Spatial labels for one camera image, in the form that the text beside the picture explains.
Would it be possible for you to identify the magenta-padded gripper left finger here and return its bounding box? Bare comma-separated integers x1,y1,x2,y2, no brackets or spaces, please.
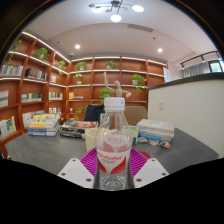
57,147,101,190

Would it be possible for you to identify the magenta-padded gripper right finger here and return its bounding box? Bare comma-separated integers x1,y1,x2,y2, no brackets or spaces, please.
128,147,170,190

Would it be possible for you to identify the clear plastic water bottle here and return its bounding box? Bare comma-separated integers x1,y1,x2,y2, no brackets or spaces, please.
95,96,134,192

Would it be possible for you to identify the patterned oval badge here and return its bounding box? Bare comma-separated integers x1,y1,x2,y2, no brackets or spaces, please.
136,136,150,145
158,140,172,150
148,138,161,147

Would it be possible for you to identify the cream mug with red drawing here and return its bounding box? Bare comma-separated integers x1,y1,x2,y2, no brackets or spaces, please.
84,127,112,153

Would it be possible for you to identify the green and white box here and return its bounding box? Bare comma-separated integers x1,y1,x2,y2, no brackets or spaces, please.
129,125,140,146

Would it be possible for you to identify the white book stack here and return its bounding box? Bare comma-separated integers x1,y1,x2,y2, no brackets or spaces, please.
136,118,175,144

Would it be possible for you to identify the dark book stack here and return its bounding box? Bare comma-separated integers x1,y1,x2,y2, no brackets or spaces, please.
59,119,100,139

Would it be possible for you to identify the colourful book stack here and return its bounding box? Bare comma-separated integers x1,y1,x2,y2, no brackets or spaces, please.
27,113,62,138

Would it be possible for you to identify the tan chair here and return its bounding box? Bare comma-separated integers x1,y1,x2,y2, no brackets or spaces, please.
123,105,149,127

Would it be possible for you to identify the dark chair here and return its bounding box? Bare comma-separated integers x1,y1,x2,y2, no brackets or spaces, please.
83,104,106,123

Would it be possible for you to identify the wooden artist mannequin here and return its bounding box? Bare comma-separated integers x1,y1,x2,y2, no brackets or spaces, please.
102,71,133,100

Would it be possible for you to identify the grey curtain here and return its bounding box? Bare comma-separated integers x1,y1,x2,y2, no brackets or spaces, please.
181,61,212,79

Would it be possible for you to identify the window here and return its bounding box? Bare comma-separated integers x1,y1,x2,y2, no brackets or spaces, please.
209,59,224,74

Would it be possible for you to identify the ceiling air vent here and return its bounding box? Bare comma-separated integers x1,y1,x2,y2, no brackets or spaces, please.
127,23,154,33

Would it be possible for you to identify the branched ceiling lamp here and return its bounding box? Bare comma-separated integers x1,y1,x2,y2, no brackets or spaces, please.
88,0,145,24

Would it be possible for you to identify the wooden wall shelf unit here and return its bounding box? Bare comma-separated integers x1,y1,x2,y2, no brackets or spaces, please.
0,30,169,158

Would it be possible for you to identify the white wall notice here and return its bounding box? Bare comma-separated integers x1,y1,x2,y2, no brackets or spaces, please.
162,65,171,83

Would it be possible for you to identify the black curtain rail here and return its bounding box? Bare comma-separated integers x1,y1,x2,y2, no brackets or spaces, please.
179,50,222,69

